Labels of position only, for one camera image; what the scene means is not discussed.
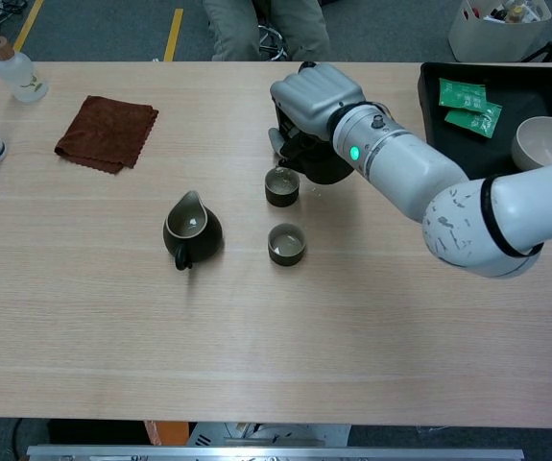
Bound brown folded cloth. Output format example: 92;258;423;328
54;94;160;176

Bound dark teacup beige interior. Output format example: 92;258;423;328
267;222;308;267
263;166;301;208

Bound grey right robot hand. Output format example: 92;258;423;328
268;61;368;156

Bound frosted glass bottle cork stopper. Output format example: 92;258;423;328
0;36;48;104

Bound green tea packet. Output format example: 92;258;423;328
444;101;504;140
437;78;488;110

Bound black cast iron teapot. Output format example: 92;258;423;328
275;136;356;186

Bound seated person khaki trousers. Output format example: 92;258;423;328
202;0;332;62

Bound orange object under table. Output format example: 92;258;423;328
143;420;190;447

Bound black plastic tray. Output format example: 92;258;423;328
417;61;552;180

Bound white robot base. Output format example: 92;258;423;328
186;422;353;448

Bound aluminium profile rail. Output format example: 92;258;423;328
26;445;525;461

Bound white storage bin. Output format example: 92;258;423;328
447;0;552;63

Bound beige ceramic bowl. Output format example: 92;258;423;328
511;115;552;173

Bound dark pitcher beige interior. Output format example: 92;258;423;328
162;190;225;272

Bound chrome stool base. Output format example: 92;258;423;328
255;18;289;62

